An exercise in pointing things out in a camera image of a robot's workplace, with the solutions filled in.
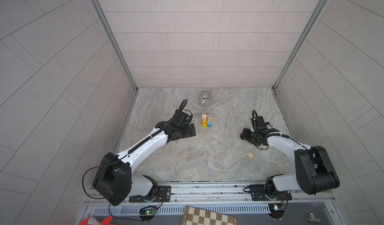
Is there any aluminium mounting rail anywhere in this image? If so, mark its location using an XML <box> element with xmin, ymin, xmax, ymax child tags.
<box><xmin>83</xmin><ymin>181</ymin><xmax>336</xmax><ymax>206</ymax></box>

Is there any red white object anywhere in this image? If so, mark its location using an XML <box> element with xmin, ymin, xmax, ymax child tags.
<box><xmin>78</xmin><ymin>216</ymin><xmax>113</xmax><ymax>225</ymax></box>

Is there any letter R wooden block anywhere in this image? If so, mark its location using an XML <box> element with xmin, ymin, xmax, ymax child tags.
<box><xmin>207</xmin><ymin>114</ymin><xmax>213</xmax><ymax>122</ymax></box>

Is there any left green circuit board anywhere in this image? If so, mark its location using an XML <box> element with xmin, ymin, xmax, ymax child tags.
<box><xmin>139</xmin><ymin>206</ymin><xmax>158</xmax><ymax>221</ymax></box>

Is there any checkered chess board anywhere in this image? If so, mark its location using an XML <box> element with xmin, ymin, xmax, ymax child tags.
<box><xmin>182</xmin><ymin>207</ymin><xmax>238</xmax><ymax>225</ymax></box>

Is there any ribbed silver cup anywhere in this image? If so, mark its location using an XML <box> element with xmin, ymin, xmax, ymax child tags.
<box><xmin>199</xmin><ymin>91</ymin><xmax>212</xmax><ymax>107</ymax></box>

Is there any right circuit board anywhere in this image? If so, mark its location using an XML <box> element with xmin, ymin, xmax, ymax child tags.
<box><xmin>268</xmin><ymin>204</ymin><xmax>286</xmax><ymax>219</ymax></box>

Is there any small metal fitting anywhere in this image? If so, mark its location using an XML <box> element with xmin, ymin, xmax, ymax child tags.
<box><xmin>307</xmin><ymin>213</ymin><xmax>321</xmax><ymax>224</ymax></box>

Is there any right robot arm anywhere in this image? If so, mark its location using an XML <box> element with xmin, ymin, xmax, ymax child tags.
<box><xmin>240</xmin><ymin>111</ymin><xmax>340</xmax><ymax>201</ymax></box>

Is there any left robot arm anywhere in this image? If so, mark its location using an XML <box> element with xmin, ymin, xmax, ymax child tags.
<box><xmin>93</xmin><ymin>109</ymin><xmax>196</xmax><ymax>206</ymax></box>

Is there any black corrugated cable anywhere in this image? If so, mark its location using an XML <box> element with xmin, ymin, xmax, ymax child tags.
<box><xmin>127</xmin><ymin>99</ymin><xmax>189</xmax><ymax>154</ymax></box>

